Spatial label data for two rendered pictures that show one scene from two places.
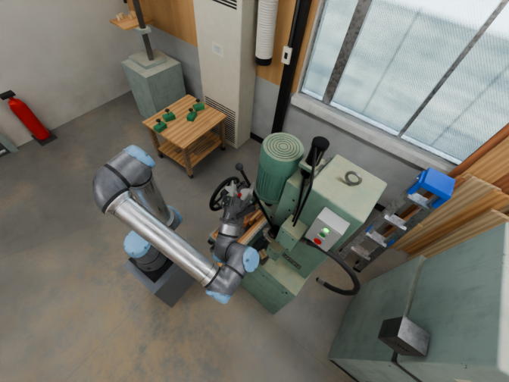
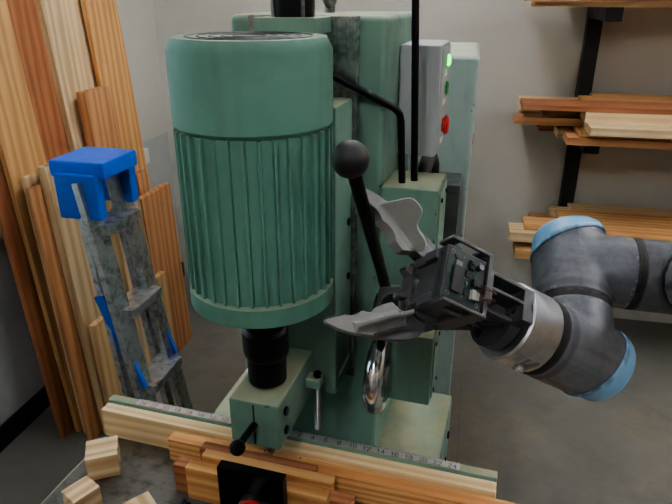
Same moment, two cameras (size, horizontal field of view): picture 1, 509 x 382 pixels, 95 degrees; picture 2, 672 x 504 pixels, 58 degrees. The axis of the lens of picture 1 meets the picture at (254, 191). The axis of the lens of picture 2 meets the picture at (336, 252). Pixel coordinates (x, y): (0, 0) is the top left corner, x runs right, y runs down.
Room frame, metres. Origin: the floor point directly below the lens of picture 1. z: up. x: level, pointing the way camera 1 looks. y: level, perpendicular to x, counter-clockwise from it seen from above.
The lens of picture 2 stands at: (0.80, 0.58, 1.55)
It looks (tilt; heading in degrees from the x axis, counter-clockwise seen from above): 23 degrees down; 254
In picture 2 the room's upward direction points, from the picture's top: straight up
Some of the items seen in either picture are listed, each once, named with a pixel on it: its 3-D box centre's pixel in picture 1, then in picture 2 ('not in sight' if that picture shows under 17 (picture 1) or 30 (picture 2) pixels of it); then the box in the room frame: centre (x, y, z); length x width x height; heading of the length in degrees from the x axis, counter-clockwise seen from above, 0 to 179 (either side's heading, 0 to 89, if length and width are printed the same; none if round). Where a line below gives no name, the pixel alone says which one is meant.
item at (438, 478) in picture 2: (266, 218); (283, 456); (0.68, -0.10, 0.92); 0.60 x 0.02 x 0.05; 147
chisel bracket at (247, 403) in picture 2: (270, 208); (276, 397); (0.68, -0.10, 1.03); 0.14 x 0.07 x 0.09; 57
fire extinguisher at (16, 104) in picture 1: (28, 117); not in sight; (1.80, 2.58, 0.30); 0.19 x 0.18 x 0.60; 61
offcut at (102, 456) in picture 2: not in sight; (103, 457); (0.93, -0.18, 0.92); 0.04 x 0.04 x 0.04; 2
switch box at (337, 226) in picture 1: (325, 230); (423, 97); (0.41, -0.28, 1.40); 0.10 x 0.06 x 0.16; 57
